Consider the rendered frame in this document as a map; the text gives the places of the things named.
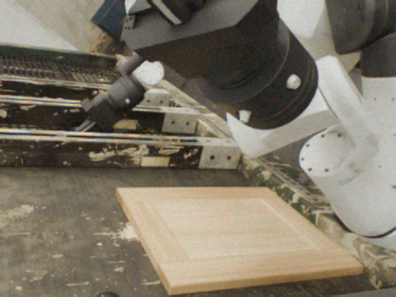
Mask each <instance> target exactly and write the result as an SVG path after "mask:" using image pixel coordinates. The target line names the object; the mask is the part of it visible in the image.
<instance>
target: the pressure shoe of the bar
mask: <svg viewBox="0 0 396 297"><path fill-rule="evenodd" d="M168 163H169V157H168V156H142V157H141V166H166V167H167V166H168Z"/></svg>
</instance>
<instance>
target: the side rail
mask: <svg viewBox="0 0 396 297"><path fill-rule="evenodd" d="M0 55H8V56H16V57H32V58H40V59H39V60H41V59H48V60H57V61H65V62H74V63H82V64H88V65H105V66H113V67H116V66H115V65H116V60H117V58H116V57H114V56H113V55H106V54H98V53H91V52H83V51H77V50H68V49H54V48H47V47H40V46H33V45H25V44H17V43H9V42H0Z"/></svg>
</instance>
